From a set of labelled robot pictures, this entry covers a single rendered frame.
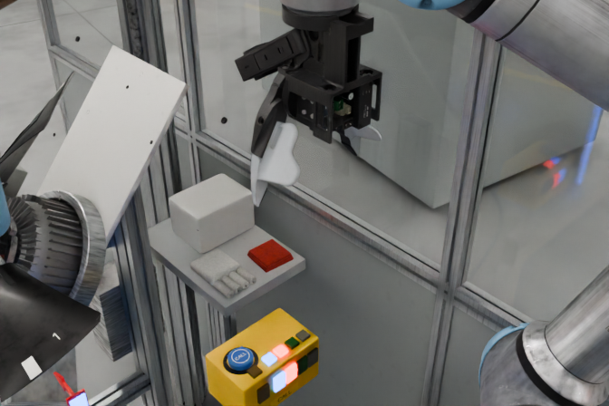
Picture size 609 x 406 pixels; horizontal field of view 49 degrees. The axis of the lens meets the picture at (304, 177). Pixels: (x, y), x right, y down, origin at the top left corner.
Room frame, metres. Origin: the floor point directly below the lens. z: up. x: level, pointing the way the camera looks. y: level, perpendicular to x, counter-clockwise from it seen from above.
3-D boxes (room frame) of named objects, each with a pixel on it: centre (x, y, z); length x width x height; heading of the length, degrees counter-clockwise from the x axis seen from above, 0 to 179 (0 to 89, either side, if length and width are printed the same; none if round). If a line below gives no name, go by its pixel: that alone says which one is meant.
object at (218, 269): (1.17, 0.18, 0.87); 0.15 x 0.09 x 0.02; 43
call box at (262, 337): (0.76, 0.07, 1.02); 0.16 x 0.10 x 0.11; 133
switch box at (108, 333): (1.21, 0.44, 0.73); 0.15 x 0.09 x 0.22; 133
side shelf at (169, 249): (1.28, 0.21, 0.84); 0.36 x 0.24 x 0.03; 43
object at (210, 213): (1.36, 0.24, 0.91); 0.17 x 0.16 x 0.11; 133
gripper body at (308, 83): (0.60, -0.02, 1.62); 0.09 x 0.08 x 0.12; 43
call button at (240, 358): (0.73, 0.10, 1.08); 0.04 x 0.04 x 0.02
